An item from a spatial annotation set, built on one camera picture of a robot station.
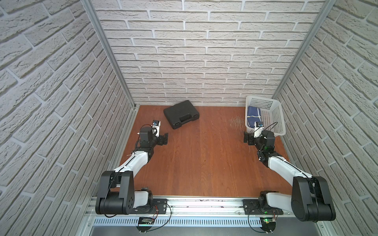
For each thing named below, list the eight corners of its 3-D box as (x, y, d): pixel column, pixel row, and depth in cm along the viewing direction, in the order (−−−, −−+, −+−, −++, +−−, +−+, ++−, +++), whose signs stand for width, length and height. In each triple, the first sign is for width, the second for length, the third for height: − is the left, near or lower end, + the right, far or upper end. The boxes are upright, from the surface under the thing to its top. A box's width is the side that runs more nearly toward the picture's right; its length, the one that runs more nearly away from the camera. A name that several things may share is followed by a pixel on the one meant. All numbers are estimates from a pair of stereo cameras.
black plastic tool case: (173, 130, 106) (172, 126, 101) (162, 111, 117) (161, 107, 113) (200, 118, 113) (200, 114, 109) (187, 101, 125) (187, 97, 121)
